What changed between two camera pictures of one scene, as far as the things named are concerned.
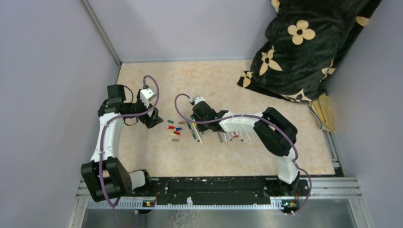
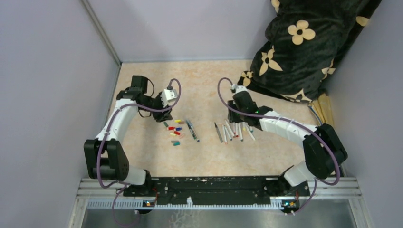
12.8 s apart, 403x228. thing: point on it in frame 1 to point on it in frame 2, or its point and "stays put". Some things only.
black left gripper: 150,117 to 164,111
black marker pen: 194,132 stays put
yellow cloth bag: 321,108 stays put
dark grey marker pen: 189,127 stays put
